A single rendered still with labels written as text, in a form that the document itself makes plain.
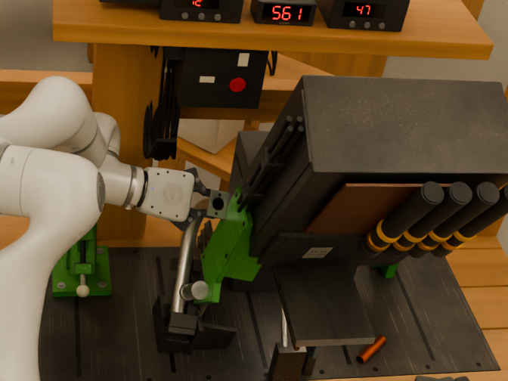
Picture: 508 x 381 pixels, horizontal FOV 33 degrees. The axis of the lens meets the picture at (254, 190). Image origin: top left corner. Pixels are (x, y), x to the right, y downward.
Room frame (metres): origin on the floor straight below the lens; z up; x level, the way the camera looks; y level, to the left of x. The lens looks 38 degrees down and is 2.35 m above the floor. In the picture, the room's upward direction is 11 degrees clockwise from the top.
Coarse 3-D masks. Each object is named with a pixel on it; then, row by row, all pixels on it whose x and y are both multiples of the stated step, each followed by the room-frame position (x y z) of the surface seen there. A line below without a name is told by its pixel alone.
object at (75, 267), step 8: (88, 240) 1.39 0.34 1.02; (72, 248) 1.37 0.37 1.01; (80, 248) 1.36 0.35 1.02; (88, 248) 1.38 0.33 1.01; (72, 256) 1.35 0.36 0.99; (80, 256) 1.35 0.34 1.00; (88, 256) 1.36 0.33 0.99; (72, 264) 1.34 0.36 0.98; (80, 264) 1.33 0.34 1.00; (88, 264) 1.33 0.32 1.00; (72, 272) 1.33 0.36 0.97; (80, 272) 1.32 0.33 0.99; (88, 272) 1.32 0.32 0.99
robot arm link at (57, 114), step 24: (48, 96) 1.04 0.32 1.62; (72, 96) 1.07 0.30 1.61; (0, 120) 0.98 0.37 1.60; (24, 120) 1.00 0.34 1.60; (48, 120) 1.02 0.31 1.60; (72, 120) 1.05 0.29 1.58; (0, 144) 0.95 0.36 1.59; (24, 144) 1.00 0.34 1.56; (48, 144) 1.02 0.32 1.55; (72, 144) 1.09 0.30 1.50
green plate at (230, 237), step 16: (240, 192) 1.34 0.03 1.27; (224, 224) 1.33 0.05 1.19; (240, 224) 1.28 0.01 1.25; (224, 240) 1.30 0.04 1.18; (240, 240) 1.25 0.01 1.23; (208, 256) 1.32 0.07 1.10; (224, 256) 1.27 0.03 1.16; (240, 256) 1.27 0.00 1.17; (208, 272) 1.29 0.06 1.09; (224, 272) 1.25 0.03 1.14; (240, 272) 1.27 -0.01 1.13; (256, 272) 1.28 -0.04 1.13
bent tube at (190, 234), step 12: (216, 192) 1.37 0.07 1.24; (204, 204) 1.37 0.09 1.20; (216, 204) 1.39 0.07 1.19; (216, 216) 1.33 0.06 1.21; (192, 228) 1.40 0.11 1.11; (192, 240) 1.38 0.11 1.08; (180, 252) 1.36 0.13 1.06; (192, 252) 1.37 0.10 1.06; (180, 264) 1.34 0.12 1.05; (180, 276) 1.32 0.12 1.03; (180, 300) 1.28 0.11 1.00; (180, 312) 1.26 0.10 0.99
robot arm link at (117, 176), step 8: (112, 152) 1.32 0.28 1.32; (104, 160) 1.30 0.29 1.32; (112, 160) 1.31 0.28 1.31; (104, 168) 1.29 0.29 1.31; (112, 168) 1.30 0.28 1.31; (120, 168) 1.31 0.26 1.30; (128, 168) 1.32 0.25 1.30; (104, 176) 1.27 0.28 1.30; (112, 176) 1.28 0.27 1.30; (120, 176) 1.29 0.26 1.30; (128, 176) 1.30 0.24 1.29; (112, 184) 1.27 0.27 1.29; (120, 184) 1.28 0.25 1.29; (128, 184) 1.28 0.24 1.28; (112, 192) 1.27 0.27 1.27; (120, 192) 1.27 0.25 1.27; (128, 192) 1.28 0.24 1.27; (112, 200) 1.27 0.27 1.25; (120, 200) 1.27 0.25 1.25
